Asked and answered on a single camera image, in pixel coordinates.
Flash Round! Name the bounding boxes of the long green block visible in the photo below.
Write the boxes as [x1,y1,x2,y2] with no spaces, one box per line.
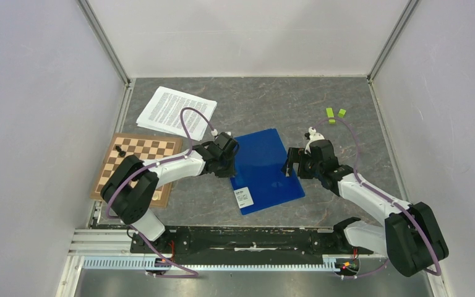
[325,107,336,124]

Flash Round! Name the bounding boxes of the aluminium frame rails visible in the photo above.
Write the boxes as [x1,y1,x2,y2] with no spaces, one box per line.
[57,0,441,297]

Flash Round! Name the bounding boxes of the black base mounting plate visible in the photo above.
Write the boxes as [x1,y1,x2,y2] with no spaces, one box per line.
[152,226,373,265]

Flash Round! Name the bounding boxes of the small green cube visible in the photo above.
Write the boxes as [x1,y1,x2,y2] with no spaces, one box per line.
[337,109,346,118]

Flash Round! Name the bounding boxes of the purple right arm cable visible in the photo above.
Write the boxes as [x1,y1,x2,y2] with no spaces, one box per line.
[312,117,442,280]

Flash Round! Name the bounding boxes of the blue plastic folder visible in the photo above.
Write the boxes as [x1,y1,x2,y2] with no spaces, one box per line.
[230,128,305,215]

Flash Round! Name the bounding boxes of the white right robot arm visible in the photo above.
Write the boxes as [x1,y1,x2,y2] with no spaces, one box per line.
[281,139,449,277]

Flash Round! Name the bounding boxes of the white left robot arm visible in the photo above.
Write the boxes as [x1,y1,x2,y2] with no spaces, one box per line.
[100,132,239,252]

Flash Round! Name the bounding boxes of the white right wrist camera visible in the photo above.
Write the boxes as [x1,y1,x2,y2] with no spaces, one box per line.
[304,127,325,151]

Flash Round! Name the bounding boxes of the wooden chessboard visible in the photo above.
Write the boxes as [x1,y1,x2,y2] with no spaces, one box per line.
[90,133,182,200]

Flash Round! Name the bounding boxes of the black chess piece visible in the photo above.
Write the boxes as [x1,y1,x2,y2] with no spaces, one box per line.
[114,145,126,157]

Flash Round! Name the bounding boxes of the white printed paper stack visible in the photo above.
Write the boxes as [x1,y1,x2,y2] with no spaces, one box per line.
[136,86,217,137]

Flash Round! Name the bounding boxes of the white slotted cable duct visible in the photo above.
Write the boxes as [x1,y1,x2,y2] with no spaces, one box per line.
[82,256,338,272]

